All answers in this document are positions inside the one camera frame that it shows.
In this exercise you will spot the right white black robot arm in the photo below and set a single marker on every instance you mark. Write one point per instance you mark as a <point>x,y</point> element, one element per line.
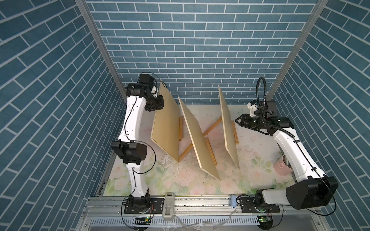
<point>313,187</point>

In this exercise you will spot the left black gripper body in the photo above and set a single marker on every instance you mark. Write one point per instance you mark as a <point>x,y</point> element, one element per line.
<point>154,103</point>

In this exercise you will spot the grey rail clamp handle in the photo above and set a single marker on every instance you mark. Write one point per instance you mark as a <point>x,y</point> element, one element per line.
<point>168,207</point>

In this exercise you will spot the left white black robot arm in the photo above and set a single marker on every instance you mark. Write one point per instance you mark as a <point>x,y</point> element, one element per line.
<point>128,147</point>

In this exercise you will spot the pink cup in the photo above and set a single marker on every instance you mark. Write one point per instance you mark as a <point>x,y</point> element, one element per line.
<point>282,167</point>

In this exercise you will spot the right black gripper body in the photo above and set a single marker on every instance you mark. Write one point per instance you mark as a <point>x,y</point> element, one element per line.
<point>253,123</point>

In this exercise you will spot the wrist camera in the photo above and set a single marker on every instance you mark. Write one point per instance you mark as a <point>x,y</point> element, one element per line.
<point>255,109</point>
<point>150,81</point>

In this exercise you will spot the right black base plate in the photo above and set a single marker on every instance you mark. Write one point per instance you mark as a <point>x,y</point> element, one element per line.
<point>248,205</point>

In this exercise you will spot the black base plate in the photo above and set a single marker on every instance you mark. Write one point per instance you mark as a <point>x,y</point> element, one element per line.
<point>143,205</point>
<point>248,205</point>

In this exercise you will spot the blue rail clip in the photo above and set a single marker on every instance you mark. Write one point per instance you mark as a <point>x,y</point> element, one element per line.
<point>233,201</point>

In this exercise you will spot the right green circuit board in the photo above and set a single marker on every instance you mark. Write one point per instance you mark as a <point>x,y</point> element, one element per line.
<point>263,219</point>

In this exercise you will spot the aluminium front rail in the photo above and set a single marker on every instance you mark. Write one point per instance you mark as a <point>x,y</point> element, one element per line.
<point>194,213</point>

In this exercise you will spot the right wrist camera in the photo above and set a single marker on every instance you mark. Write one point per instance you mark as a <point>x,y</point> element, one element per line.
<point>255,109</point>

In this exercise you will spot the plywood canvas board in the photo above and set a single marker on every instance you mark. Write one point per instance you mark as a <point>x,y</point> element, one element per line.
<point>204,157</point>
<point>229,137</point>
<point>166,125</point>

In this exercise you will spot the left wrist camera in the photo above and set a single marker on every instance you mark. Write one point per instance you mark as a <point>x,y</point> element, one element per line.
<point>150,81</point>

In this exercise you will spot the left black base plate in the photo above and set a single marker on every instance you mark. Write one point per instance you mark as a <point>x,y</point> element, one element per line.
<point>143,205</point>

